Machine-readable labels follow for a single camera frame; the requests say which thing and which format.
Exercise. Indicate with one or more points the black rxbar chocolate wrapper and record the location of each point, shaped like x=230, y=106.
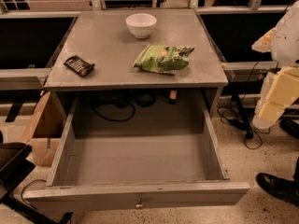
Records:
x=79, y=66

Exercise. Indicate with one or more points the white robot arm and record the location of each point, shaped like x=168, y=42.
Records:
x=279, y=90

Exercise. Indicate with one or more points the metal drawer knob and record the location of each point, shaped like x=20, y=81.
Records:
x=139, y=205

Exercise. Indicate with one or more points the open grey top drawer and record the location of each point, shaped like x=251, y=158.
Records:
x=167, y=155

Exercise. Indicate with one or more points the black stand leg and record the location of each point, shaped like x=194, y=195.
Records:
x=249, y=133

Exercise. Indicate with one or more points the green chip bag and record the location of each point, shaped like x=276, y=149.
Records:
x=163, y=59

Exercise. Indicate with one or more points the black leather shoe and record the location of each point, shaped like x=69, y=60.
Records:
x=280, y=188

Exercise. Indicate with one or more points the grey wooden cabinet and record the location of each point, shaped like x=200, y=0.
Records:
x=102, y=38

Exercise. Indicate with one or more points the white ceramic bowl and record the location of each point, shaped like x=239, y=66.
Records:
x=141, y=25

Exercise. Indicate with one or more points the brown cardboard box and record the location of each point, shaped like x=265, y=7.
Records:
x=44, y=129

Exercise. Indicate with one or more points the black chair at left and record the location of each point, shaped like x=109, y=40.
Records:
x=14, y=168

